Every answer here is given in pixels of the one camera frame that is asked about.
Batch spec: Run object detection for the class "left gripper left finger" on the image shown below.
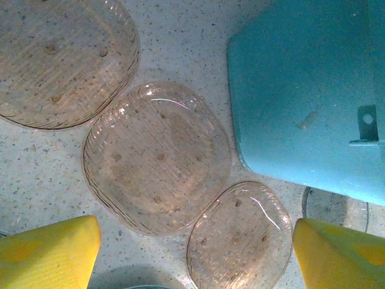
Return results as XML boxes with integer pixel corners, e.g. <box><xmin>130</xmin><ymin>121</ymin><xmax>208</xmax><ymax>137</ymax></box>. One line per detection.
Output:
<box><xmin>0</xmin><ymin>215</ymin><xmax>102</xmax><ymax>289</ymax></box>

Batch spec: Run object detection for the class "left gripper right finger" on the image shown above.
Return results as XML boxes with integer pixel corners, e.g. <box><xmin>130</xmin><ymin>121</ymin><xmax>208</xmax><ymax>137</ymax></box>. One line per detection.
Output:
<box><xmin>292</xmin><ymin>218</ymin><xmax>385</xmax><ymax>289</ymax></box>

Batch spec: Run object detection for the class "brown translucent plastic plate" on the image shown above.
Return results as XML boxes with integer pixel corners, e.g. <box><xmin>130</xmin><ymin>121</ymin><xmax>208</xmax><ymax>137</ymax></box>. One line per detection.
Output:
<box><xmin>185</xmin><ymin>179</ymin><xmax>294</xmax><ymax>289</ymax></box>
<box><xmin>82</xmin><ymin>80</ymin><xmax>232</xmax><ymax>237</ymax></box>
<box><xmin>0</xmin><ymin>0</ymin><xmax>141</xmax><ymax>131</ymax></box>

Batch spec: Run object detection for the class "light blue plastic bin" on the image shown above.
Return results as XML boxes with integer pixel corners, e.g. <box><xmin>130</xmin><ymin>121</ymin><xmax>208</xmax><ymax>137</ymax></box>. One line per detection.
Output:
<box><xmin>227</xmin><ymin>0</ymin><xmax>385</xmax><ymax>207</ymax></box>

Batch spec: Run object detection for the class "grey translucent plastic plate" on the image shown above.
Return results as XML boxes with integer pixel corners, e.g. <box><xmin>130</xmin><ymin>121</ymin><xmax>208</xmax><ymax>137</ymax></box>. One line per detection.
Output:
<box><xmin>301</xmin><ymin>185</ymin><xmax>370</xmax><ymax>234</ymax></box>

